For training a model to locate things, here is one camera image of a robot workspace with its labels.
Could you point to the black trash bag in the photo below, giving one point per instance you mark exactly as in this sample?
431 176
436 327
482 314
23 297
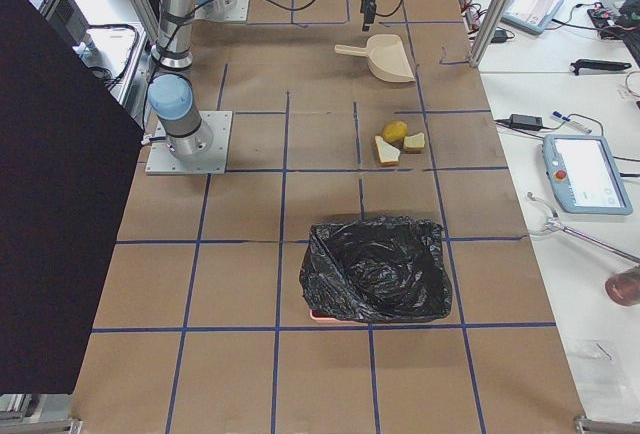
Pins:
380 270

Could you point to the small bread slice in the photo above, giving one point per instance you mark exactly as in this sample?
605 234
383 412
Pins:
414 144

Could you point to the teach pendant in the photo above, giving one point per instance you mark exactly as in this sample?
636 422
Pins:
531 16
583 175

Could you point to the metal grabber tool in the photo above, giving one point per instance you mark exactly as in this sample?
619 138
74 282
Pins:
553 224

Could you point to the yellow potato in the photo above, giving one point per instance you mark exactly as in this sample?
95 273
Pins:
394 131

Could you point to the black power adapter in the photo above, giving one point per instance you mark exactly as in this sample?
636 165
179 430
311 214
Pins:
525 122

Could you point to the pink bin under bag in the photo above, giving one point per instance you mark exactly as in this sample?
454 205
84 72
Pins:
322 318

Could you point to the large bread slice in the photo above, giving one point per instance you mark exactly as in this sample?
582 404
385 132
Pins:
388 155

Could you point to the aluminium frame post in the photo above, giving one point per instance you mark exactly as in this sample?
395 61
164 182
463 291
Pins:
486 32

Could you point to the beige plastic dustpan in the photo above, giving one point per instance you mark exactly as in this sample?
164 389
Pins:
385 55

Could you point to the brown glass jar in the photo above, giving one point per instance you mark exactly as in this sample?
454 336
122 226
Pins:
623 288

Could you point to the far teach pendant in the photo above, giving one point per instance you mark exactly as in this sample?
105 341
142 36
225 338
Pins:
531 16

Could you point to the near teach pendant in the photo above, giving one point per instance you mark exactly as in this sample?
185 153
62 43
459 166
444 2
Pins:
583 175

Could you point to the black panel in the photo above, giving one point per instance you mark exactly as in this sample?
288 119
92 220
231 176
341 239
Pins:
68 156

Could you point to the black handheld tool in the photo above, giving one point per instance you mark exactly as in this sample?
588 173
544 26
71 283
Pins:
598 65

